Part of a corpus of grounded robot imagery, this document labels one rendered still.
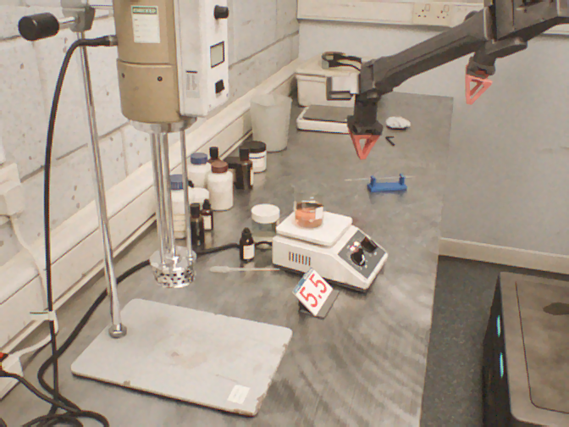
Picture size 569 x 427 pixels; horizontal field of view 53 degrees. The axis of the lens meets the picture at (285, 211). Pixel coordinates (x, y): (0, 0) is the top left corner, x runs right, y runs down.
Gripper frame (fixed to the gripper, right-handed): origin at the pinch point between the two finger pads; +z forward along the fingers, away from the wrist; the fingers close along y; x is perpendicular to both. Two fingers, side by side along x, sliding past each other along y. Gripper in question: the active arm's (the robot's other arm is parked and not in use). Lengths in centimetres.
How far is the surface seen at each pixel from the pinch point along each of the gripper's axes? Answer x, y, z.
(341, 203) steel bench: -7.0, 7.7, 9.5
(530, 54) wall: 92, -77, -9
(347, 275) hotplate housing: -16.3, 45.0, 6.1
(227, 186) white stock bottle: -35.1, 7.4, 3.2
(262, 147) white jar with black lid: -23.5, -15.9, 2.4
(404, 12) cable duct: 45, -95, -23
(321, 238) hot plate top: -20.4, 40.3, 0.5
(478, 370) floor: 51, -8, 85
